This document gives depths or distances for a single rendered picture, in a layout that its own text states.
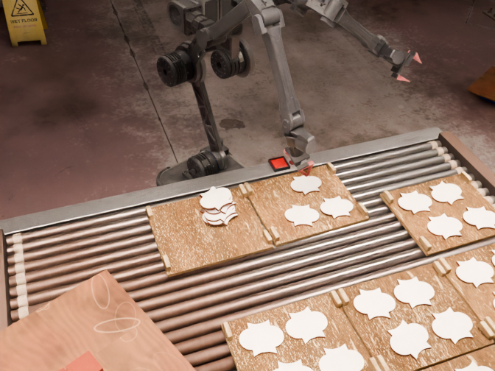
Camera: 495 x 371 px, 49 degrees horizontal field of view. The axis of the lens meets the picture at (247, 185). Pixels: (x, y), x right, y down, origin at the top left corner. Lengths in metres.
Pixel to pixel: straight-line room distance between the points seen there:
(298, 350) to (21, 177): 2.61
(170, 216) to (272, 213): 0.40
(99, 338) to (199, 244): 0.55
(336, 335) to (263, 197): 0.68
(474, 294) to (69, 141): 2.99
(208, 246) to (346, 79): 3.09
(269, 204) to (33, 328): 1.00
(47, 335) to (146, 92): 3.09
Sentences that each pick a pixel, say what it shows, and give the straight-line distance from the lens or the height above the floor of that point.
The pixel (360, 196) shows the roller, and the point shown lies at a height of 0.92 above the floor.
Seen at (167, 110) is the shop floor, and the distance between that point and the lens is 4.35.
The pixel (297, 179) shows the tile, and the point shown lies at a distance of 2.32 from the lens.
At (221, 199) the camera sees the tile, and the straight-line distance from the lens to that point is 2.13.
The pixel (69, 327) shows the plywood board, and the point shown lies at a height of 1.04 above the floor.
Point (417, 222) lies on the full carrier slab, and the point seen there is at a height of 0.94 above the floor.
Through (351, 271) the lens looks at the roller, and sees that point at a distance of 2.05.
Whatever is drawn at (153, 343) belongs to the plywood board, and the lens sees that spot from 1.70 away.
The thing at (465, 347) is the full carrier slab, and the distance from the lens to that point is 1.96.
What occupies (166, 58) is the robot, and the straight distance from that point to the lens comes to 3.08.
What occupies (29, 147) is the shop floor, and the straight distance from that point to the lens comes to 4.18.
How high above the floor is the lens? 2.48
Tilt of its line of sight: 43 degrees down
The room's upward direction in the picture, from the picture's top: 3 degrees clockwise
